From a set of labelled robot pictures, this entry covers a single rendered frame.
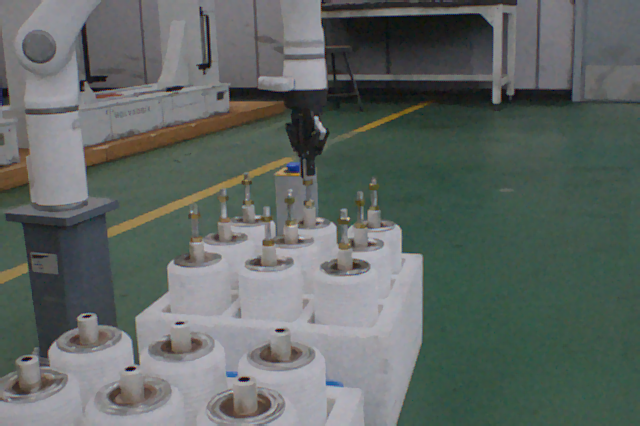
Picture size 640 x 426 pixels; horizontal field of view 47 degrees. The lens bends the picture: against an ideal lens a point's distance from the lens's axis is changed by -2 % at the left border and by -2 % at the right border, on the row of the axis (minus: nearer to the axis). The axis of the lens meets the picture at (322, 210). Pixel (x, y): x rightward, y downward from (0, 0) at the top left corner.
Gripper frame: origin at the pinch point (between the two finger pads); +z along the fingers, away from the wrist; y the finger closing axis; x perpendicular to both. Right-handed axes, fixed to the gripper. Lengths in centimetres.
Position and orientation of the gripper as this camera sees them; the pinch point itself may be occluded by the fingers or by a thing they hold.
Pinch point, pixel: (307, 167)
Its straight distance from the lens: 133.5
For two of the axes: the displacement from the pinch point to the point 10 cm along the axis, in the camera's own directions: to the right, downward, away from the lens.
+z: 0.2, 9.7, 2.4
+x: -8.8, 1.4, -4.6
